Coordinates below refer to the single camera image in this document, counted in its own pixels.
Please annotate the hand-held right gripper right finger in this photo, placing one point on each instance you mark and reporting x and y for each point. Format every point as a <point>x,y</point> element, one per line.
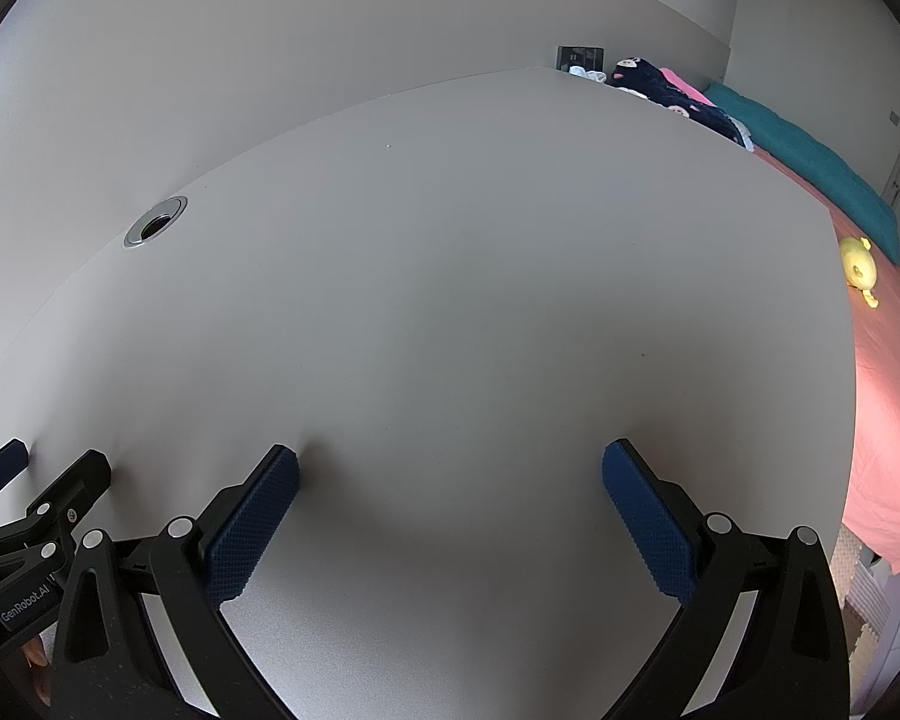
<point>649,517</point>

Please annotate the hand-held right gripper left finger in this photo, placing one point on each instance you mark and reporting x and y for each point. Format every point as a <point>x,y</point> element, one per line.
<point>259,517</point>

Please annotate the person's left hand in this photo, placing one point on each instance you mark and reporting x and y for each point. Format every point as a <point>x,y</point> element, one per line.
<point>36,654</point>

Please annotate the pastel foam floor mat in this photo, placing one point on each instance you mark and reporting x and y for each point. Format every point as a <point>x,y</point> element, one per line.
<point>862,600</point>

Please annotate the pink bed sheet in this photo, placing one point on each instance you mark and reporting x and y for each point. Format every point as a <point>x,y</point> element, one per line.
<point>892,405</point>

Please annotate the yellow duck toy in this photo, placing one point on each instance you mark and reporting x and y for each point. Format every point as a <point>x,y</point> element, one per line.
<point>859,262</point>

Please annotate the light blue garment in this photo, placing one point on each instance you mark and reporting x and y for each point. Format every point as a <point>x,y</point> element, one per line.
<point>746,139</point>

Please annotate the teal pillow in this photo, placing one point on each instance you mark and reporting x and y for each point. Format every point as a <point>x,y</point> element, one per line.
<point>810,157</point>

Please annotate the pink garment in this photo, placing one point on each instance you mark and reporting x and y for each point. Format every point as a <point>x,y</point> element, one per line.
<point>686,86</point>

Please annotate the navy patterned garment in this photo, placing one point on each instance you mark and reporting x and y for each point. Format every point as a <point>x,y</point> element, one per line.
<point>660,82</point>

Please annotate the white blue cloth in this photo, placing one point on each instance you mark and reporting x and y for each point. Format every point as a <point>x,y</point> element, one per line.
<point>589,75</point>

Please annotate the dark wall outlet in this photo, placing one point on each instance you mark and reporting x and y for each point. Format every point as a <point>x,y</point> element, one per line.
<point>581,58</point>

